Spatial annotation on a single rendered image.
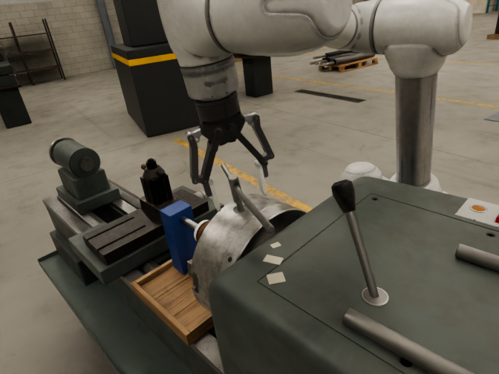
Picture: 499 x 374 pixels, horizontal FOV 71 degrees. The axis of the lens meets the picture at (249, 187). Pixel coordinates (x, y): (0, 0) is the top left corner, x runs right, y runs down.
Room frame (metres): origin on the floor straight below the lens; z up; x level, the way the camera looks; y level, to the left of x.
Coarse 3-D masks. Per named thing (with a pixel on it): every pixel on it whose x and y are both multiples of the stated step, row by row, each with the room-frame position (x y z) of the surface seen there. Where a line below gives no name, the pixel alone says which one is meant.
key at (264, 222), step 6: (222, 168) 0.75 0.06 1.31; (228, 174) 0.70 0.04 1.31; (234, 186) 0.65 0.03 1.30; (240, 192) 0.62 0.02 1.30; (240, 198) 0.61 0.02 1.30; (246, 198) 0.58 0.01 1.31; (246, 204) 0.56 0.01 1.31; (252, 204) 0.55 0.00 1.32; (252, 210) 0.52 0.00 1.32; (258, 210) 0.52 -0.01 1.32; (258, 216) 0.49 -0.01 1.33; (264, 222) 0.46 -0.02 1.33; (270, 228) 0.44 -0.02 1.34
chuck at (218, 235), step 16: (224, 208) 0.69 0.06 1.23; (208, 224) 0.66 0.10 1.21; (224, 224) 0.64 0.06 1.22; (240, 224) 0.62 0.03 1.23; (208, 240) 0.63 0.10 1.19; (224, 240) 0.60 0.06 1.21; (208, 256) 0.60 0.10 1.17; (224, 256) 0.58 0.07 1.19; (192, 272) 0.61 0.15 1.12; (208, 272) 0.58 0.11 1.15; (192, 288) 0.61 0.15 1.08; (208, 288) 0.57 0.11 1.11; (208, 304) 0.57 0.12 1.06
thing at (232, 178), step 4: (232, 176) 0.67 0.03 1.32; (236, 176) 0.66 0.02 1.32; (232, 180) 0.65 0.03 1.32; (236, 180) 0.66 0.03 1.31; (232, 184) 0.66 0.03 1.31; (236, 184) 0.66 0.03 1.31; (232, 188) 0.66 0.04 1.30; (232, 192) 0.66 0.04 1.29; (232, 196) 0.66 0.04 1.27; (236, 196) 0.66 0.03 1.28; (236, 200) 0.66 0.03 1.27; (240, 200) 0.66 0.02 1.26; (236, 204) 0.67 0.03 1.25; (240, 204) 0.66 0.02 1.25; (240, 208) 0.66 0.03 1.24
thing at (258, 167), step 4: (256, 160) 0.65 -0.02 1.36; (256, 164) 0.64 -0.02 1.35; (260, 164) 0.63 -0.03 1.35; (256, 168) 0.65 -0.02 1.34; (260, 168) 0.63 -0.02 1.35; (256, 172) 0.65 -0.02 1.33; (260, 172) 0.63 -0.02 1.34; (260, 176) 0.63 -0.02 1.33; (260, 180) 0.64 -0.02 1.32; (264, 180) 0.63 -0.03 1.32; (260, 184) 0.64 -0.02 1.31; (264, 184) 0.63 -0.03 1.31; (260, 188) 0.65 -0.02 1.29; (264, 188) 0.63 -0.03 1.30; (264, 192) 0.63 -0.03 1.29
